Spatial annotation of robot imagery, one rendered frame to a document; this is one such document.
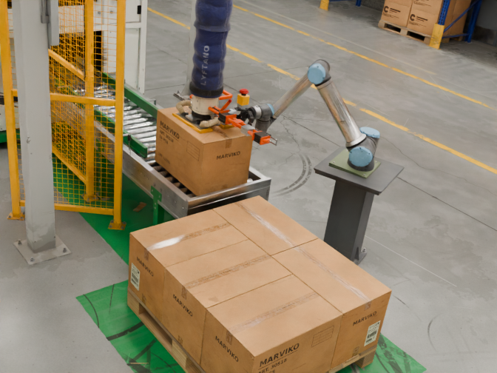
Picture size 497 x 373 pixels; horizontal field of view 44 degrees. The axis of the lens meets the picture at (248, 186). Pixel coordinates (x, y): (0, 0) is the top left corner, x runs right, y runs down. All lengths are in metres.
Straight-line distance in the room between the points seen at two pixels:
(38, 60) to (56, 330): 1.60
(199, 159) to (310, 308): 1.29
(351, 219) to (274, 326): 1.52
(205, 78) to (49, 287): 1.68
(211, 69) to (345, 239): 1.56
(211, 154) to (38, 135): 1.08
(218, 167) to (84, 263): 1.14
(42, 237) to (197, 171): 1.18
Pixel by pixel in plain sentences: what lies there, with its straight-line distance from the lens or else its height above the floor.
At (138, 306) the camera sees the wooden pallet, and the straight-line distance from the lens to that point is 3.94.
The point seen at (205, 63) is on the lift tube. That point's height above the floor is 1.39.
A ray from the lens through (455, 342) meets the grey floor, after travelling 4.33.
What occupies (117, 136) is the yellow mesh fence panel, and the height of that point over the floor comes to 0.75.
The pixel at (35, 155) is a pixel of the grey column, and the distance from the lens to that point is 4.17.
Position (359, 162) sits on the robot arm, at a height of 0.91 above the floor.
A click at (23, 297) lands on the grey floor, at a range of 4.20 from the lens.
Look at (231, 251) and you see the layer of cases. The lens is 3.66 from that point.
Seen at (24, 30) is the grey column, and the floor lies 1.56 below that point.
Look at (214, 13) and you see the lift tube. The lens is 3.95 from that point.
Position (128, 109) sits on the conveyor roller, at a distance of 5.51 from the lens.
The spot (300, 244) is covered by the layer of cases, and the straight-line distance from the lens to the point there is 3.82.
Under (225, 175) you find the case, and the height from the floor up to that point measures 0.68.
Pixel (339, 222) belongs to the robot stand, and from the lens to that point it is 4.54.
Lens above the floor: 2.60
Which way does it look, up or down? 28 degrees down
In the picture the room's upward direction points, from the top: 7 degrees clockwise
